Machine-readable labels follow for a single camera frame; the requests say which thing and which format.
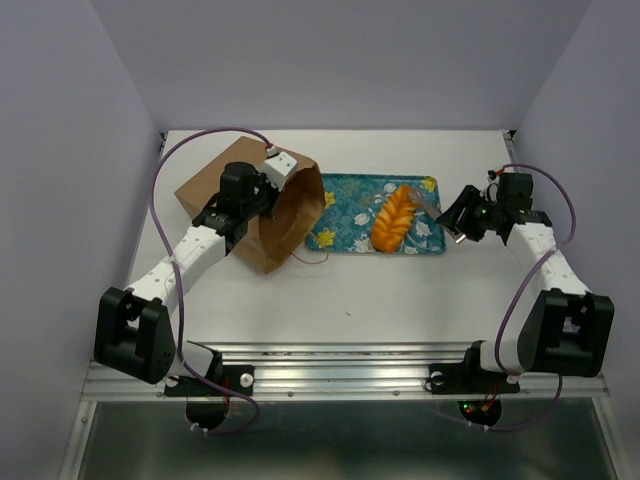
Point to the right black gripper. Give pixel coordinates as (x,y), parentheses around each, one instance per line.
(466,198)

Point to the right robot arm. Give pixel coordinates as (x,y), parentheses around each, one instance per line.
(554,323)

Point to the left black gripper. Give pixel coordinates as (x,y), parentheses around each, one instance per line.
(259,178)

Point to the orange braided fake bread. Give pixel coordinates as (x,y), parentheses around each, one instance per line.
(394,221)

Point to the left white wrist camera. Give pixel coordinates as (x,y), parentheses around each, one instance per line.
(278,167)

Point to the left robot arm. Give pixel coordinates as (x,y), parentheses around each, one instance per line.
(134,334)

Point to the teal floral tray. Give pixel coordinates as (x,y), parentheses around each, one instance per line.
(368,213)

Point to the metal tongs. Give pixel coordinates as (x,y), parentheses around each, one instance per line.
(434,212)

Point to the aluminium mounting rail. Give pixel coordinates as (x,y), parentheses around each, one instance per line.
(331,372)

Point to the brown paper bag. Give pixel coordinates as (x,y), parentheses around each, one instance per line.
(268,242)

